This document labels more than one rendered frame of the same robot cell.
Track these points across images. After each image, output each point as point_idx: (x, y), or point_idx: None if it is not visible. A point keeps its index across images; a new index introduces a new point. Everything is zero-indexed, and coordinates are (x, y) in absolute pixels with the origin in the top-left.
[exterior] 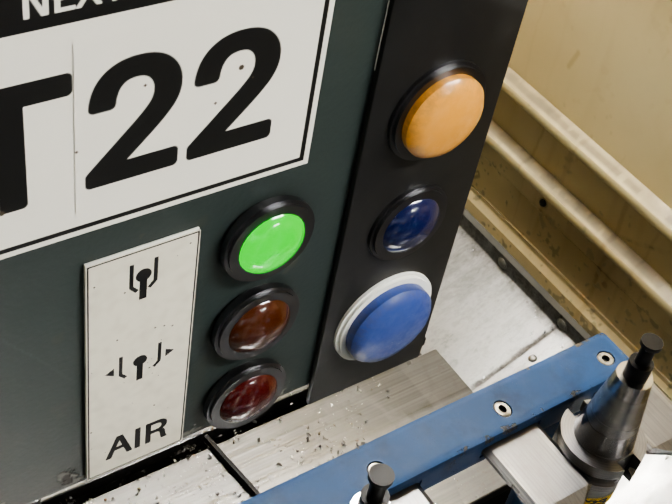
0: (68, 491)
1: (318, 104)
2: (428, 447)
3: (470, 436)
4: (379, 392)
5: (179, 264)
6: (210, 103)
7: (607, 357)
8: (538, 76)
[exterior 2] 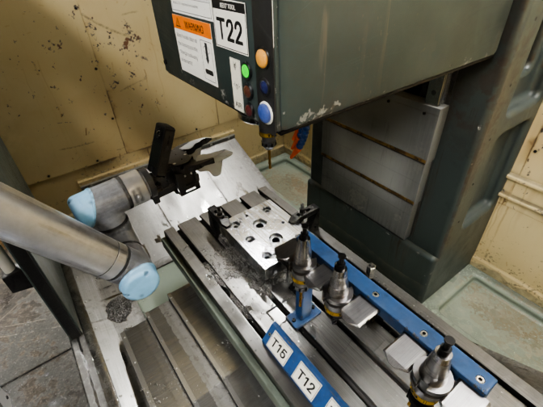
0: (394, 295)
1: (249, 44)
2: (392, 308)
3: (404, 321)
4: (498, 392)
5: (237, 66)
6: (236, 33)
7: (481, 380)
8: None
